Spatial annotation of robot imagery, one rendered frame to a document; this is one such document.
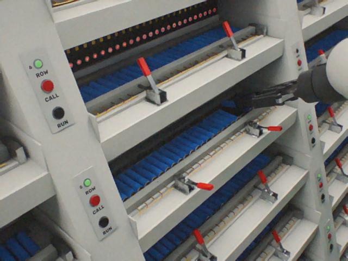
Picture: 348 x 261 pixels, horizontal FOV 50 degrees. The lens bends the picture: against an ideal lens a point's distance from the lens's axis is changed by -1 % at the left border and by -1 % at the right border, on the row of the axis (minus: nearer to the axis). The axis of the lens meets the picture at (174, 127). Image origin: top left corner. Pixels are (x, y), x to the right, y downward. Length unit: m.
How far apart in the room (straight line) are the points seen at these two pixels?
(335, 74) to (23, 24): 0.49
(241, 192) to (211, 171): 0.21
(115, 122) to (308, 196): 0.74
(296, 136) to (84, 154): 0.70
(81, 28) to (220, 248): 0.59
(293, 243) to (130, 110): 0.71
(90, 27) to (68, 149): 0.20
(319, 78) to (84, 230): 0.55
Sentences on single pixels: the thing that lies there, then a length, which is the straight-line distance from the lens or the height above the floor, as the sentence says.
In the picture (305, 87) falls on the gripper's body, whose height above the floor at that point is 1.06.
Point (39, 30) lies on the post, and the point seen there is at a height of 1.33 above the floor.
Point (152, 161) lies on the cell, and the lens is 0.84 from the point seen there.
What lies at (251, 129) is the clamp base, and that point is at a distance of 0.95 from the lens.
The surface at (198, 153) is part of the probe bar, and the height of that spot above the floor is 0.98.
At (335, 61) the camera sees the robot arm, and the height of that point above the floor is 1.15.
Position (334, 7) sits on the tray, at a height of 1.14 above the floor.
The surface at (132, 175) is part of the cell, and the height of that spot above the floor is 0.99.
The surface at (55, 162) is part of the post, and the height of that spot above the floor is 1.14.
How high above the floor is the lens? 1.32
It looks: 19 degrees down
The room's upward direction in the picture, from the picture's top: 17 degrees counter-clockwise
